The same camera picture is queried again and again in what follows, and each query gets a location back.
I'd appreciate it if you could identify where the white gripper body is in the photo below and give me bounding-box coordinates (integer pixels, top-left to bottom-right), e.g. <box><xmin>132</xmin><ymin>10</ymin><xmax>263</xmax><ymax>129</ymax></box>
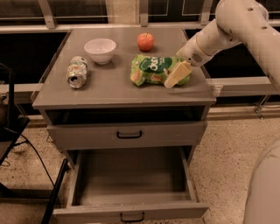
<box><xmin>176</xmin><ymin>37</ymin><xmax>213</xmax><ymax>67</ymax></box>

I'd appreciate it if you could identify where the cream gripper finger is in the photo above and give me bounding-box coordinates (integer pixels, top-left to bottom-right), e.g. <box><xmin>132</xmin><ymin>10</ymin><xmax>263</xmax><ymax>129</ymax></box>
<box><xmin>164</xmin><ymin>61</ymin><xmax>193</xmax><ymax>88</ymax></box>

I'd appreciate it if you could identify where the green rice chip bag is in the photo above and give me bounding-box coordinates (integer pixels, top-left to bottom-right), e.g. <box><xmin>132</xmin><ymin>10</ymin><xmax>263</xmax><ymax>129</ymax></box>
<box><xmin>130</xmin><ymin>54</ymin><xmax>190</xmax><ymax>86</ymax></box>

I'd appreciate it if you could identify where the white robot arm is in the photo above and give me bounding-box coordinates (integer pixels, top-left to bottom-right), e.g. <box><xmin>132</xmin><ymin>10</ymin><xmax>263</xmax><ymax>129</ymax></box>
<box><xmin>177</xmin><ymin>0</ymin><xmax>280</xmax><ymax>224</ymax></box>

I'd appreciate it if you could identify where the grey drawer cabinet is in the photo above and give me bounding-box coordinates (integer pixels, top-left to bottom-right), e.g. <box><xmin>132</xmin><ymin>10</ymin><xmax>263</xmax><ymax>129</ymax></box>
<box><xmin>33</xmin><ymin>27</ymin><xmax>215</xmax><ymax>163</ymax></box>

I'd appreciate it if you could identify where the open grey lower drawer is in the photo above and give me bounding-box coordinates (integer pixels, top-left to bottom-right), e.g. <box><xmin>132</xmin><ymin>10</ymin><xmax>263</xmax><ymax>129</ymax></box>
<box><xmin>53</xmin><ymin>147</ymin><xmax>208</xmax><ymax>224</ymax></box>

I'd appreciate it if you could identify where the closed grey upper drawer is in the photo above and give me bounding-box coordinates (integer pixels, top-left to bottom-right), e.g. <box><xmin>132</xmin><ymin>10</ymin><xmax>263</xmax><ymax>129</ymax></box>
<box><xmin>47</xmin><ymin>121</ymin><xmax>207</xmax><ymax>151</ymax></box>

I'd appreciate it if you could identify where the red apple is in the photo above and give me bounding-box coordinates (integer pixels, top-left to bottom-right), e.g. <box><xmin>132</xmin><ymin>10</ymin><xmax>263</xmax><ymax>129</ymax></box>
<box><xmin>136</xmin><ymin>32</ymin><xmax>154</xmax><ymax>52</ymax></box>

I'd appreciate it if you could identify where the white bowl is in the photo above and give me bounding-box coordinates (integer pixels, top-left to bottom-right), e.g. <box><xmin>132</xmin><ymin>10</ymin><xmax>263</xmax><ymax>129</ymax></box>
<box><xmin>84</xmin><ymin>38</ymin><xmax>116</xmax><ymax>65</ymax></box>

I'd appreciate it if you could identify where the crushed silver drink can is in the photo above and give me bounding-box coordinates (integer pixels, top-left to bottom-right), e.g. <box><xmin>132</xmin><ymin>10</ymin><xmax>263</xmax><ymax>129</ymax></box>
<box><xmin>66</xmin><ymin>56</ymin><xmax>88</xmax><ymax>88</ymax></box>

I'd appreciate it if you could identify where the metal window railing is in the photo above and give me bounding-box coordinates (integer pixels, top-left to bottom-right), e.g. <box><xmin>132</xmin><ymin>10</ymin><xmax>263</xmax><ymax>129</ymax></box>
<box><xmin>0</xmin><ymin>0</ymin><xmax>220</xmax><ymax>33</ymax></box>

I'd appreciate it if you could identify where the black upper drawer handle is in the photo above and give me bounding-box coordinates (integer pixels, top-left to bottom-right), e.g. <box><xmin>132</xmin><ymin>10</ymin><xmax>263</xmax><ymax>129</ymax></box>
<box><xmin>116</xmin><ymin>130</ymin><xmax>143</xmax><ymax>139</ymax></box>

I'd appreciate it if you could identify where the black drawer handle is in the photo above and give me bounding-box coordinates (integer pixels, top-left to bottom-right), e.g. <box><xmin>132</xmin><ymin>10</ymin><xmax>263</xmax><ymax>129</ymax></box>
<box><xmin>116</xmin><ymin>130</ymin><xmax>143</xmax><ymax>139</ymax></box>
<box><xmin>119</xmin><ymin>213</ymin><xmax>145</xmax><ymax>224</ymax></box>

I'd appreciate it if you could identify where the black lower drawer handle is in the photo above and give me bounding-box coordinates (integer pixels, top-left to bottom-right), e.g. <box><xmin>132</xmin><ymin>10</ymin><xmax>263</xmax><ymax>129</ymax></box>
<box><xmin>119</xmin><ymin>213</ymin><xmax>145</xmax><ymax>224</ymax></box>

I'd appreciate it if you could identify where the black floor cable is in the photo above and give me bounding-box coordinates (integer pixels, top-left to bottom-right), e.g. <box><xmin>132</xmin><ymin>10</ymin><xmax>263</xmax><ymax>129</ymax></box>
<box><xmin>12</xmin><ymin>134</ymin><xmax>58</xmax><ymax>187</ymax></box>

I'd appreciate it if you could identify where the black chair frame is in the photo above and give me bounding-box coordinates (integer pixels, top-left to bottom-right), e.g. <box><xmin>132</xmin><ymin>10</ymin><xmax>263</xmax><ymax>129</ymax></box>
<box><xmin>0</xmin><ymin>63</ymin><xmax>68</xmax><ymax>224</ymax></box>

